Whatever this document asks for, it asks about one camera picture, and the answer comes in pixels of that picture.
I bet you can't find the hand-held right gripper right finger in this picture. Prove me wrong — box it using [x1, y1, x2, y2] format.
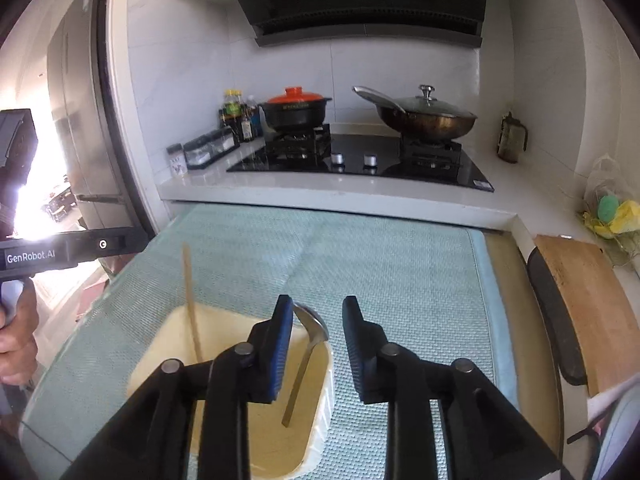
[342, 297, 576, 480]

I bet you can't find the light teal woven mat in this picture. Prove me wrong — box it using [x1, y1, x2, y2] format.
[20, 202, 518, 480]

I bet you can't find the black flat pan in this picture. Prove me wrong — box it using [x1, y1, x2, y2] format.
[527, 247, 589, 386]

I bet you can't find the yellow capped sauce bottle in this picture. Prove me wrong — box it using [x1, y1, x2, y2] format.
[220, 90, 246, 134]

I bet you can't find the glass wok lid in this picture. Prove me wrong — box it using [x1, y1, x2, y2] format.
[376, 85, 476, 120]

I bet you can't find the black clay pot orange lid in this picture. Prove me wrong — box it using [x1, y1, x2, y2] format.
[259, 87, 333, 129]

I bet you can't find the blue labelled bottle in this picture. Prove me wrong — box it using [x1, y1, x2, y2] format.
[248, 95, 264, 137]

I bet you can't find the person's left hand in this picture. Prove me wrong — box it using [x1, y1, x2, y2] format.
[0, 279, 41, 387]

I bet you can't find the grey blue cloth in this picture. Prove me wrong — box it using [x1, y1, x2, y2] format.
[590, 385, 640, 480]

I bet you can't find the small white spice jar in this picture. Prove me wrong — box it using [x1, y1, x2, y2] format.
[166, 144, 187, 177]

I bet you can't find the black range hood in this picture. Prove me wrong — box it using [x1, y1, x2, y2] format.
[211, 0, 489, 49]

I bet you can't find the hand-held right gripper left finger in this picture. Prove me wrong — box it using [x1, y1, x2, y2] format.
[65, 294, 296, 480]

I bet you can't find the grey steel refrigerator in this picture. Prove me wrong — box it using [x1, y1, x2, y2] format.
[46, 0, 127, 232]

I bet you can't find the wooden cutting board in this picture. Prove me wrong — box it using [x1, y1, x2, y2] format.
[535, 234, 640, 399]

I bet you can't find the green sponge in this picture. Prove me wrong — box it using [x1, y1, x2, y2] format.
[598, 195, 620, 224]

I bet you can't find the black glass gas cooktop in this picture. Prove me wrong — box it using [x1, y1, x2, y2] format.
[226, 131, 496, 193]

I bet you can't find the cream white utensil holder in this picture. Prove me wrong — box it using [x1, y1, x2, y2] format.
[127, 305, 334, 479]

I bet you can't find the metal spoon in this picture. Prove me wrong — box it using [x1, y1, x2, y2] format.
[281, 302, 331, 429]

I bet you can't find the yellow cloth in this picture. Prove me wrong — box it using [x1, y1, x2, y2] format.
[594, 200, 640, 237]

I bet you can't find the clear plastic bag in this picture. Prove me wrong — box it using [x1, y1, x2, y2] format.
[580, 155, 640, 267]

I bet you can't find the brown wooden chopstick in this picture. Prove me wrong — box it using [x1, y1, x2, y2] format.
[181, 242, 204, 364]

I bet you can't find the dark metal wok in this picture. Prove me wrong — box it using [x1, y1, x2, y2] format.
[352, 85, 479, 141]

